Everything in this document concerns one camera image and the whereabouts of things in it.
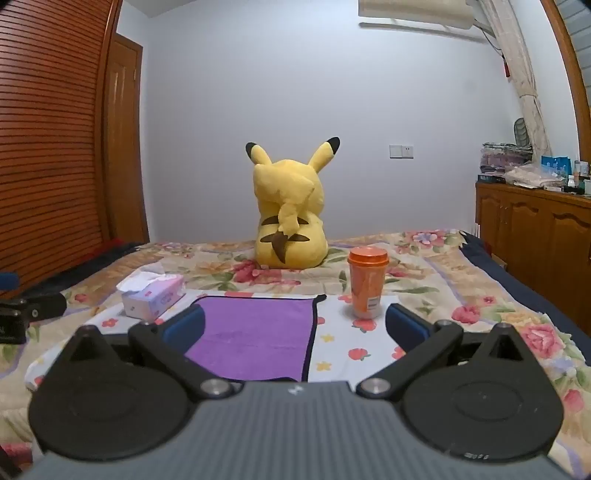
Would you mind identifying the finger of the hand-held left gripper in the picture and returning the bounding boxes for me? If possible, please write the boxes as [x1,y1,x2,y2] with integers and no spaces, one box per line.
[21,293,68,320]

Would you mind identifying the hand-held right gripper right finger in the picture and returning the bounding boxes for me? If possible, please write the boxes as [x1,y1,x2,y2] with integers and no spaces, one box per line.
[355,304,532,400]

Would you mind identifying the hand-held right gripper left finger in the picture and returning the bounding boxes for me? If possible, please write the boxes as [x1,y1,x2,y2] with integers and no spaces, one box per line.
[55,304,236,401]

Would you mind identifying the purple towel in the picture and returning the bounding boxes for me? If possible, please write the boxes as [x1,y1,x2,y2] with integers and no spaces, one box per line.
[184,294,328,383]

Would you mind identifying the white tissue box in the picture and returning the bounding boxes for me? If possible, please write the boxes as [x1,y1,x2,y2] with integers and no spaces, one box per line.
[116,271,186,320]

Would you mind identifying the orange cup with lid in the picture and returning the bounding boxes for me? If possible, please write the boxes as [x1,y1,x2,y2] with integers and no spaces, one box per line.
[348,247,389,320]

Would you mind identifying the dark blanket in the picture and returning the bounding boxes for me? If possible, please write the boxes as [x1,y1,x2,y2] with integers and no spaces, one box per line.
[18,239,149,297]

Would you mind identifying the white strawberry print towel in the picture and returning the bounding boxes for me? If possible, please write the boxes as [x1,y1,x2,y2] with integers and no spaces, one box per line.
[25,293,409,392]

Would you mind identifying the navy bed sheet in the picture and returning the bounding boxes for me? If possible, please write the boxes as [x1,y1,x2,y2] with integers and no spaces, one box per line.
[461,231,591,343]

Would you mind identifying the wooden cabinet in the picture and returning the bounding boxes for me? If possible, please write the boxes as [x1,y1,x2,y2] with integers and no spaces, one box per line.
[475,181,591,339]

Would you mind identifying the yellow plush toy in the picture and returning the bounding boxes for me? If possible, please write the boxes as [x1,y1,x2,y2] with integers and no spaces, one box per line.
[245,136,341,269]

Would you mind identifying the slatted wooden wardrobe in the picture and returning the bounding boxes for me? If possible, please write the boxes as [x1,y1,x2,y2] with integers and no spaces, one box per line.
[0,0,125,296]

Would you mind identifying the wooden door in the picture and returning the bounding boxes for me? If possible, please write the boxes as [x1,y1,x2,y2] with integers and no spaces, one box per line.
[108,34,151,244]

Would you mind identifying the stack of folded clothes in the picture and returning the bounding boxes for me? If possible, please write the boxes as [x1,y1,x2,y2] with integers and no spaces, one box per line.
[479,142,532,176]

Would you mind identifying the beige folded cloth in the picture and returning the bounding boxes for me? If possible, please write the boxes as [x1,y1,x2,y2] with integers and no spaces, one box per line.
[503,164,563,190]

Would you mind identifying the blue box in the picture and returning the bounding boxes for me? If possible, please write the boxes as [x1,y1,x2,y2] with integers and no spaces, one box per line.
[540,155,572,179]

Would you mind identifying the group of small bottles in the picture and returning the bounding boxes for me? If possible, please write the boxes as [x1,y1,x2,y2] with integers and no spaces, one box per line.
[563,159,591,195]

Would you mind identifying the beige patterned curtain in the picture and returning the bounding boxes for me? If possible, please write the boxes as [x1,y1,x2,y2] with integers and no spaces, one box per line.
[480,0,555,158]

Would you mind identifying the wooden window frame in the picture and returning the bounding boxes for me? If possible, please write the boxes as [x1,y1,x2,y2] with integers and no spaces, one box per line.
[540,0,591,163]

